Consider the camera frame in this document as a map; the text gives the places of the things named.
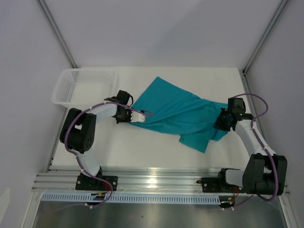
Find teal t shirt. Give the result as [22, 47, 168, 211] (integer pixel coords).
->
[133, 77, 227, 152]

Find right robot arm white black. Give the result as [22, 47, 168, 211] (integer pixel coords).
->
[214, 97, 287, 200]

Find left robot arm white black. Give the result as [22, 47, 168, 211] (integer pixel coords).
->
[59, 90, 133, 190]

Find white perforated plastic basket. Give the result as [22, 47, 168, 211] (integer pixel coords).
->
[51, 67, 120, 110]

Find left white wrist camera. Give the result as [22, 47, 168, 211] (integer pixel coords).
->
[130, 111, 146, 123]

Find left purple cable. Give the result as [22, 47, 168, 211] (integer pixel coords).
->
[64, 101, 154, 209]

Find purple cable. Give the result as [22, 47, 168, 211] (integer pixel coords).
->
[220, 93, 282, 211]
[64, 101, 154, 209]

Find right aluminium side rail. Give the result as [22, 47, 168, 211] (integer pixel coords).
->
[238, 70, 275, 155]

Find aluminium side rail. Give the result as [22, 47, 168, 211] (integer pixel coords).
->
[45, 141, 57, 172]
[238, 70, 275, 155]

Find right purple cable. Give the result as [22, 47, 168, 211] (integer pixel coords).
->
[220, 93, 282, 211]

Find aluminium mounting rail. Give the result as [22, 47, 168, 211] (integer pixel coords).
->
[32, 166, 220, 195]

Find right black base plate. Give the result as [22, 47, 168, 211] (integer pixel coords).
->
[196, 177, 245, 193]

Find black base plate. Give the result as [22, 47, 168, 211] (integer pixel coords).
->
[196, 177, 245, 193]
[75, 174, 118, 191]

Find left aluminium side rail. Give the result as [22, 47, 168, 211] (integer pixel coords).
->
[45, 141, 57, 172]

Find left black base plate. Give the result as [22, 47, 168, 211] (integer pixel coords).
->
[75, 174, 118, 191]

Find white slotted cable duct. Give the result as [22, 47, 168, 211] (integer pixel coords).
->
[41, 192, 221, 205]

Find right aluminium frame post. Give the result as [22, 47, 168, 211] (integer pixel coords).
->
[242, 0, 291, 76]

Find aluminium frame post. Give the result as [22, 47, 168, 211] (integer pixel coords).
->
[242, 0, 291, 76]
[36, 0, 78, 68]

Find left aluminium frame post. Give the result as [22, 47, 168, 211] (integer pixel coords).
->
[36, 0, 78, 68]

